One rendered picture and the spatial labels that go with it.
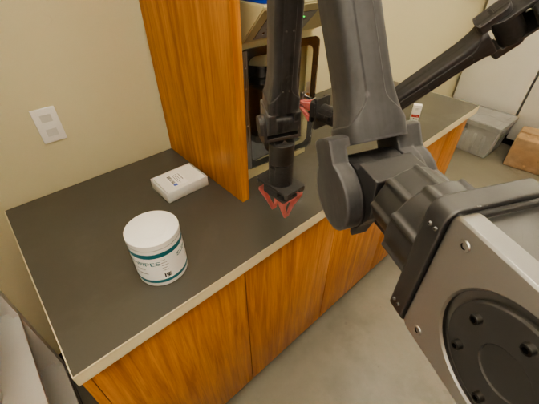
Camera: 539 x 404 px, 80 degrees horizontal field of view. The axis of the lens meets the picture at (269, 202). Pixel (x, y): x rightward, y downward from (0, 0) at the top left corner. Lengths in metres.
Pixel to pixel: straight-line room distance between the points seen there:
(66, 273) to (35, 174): 0.45
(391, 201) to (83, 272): 0.87
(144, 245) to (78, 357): 0.27
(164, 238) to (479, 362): 0.67
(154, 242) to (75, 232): 0.40
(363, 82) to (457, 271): 0.19
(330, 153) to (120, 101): 1.09
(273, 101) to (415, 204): 0.41
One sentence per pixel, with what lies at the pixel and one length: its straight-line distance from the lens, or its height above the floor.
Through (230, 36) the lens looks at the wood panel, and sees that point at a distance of 0.87.
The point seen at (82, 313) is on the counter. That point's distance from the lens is 0.93.
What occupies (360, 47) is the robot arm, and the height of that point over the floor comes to 1.56.
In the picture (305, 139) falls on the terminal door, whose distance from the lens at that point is 1.29.
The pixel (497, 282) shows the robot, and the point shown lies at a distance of 0.21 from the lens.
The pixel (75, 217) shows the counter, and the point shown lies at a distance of 1.21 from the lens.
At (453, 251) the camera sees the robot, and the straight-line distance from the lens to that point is 0.23.
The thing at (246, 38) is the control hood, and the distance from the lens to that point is 0.96.
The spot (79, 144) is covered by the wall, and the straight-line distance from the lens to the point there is 1.35.
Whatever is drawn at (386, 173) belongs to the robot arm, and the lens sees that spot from 0.30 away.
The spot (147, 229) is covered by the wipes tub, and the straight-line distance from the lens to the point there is 0.83.
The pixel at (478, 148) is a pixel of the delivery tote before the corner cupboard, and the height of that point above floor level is 0.08.
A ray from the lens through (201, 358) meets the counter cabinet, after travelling 1.18.
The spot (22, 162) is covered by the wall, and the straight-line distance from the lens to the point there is 1.33.
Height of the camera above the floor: 1.64
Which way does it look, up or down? 40 degrees down
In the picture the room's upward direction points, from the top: straight up
